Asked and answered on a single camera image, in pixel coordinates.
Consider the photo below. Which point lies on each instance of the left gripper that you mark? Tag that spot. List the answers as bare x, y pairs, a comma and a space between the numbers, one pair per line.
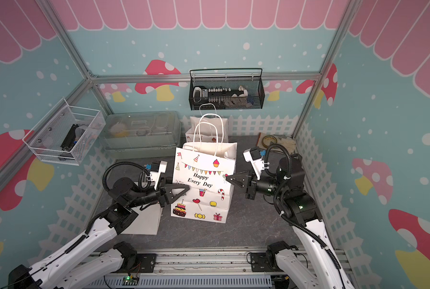
167, 190

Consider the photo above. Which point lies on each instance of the clear plastic storage box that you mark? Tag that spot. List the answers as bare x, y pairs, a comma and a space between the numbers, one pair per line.
141, 135

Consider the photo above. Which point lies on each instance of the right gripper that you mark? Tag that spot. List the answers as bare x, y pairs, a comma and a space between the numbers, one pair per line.
251, 185

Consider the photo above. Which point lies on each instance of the white wire mesh basket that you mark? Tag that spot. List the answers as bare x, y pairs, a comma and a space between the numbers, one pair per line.
65, 134

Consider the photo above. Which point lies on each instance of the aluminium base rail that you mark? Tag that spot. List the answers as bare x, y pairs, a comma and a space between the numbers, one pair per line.
200, 268

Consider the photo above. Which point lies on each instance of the black item in white basket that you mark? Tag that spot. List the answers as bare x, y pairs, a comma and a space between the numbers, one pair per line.
69, 141

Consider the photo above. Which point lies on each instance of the paper bag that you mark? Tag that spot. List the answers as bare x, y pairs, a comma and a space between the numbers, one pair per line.
209, 127
147, 223
203, 166

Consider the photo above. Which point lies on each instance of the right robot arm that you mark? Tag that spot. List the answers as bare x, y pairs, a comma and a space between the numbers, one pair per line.
279, 174

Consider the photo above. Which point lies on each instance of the black white device in basket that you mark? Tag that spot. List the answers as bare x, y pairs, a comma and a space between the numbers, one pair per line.
219, 96

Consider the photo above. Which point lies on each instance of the black wire mesh basket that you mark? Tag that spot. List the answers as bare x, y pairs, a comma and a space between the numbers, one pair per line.
249, 78

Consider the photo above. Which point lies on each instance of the roll of brown tape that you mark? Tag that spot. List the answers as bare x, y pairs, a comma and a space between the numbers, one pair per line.
268, 140

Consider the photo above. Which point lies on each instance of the green circuit board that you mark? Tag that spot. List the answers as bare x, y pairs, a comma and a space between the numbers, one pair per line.
130, 281

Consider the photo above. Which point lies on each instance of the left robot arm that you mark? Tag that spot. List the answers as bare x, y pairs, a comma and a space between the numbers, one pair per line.
66, 269

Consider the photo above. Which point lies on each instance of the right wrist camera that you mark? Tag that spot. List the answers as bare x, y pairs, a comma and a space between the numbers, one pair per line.
255, 158

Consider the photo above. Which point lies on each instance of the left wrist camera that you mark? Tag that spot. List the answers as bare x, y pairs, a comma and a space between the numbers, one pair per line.
155, 171

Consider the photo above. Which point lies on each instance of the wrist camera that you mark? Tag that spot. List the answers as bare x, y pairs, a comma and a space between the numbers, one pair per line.
155, 171
255, 158

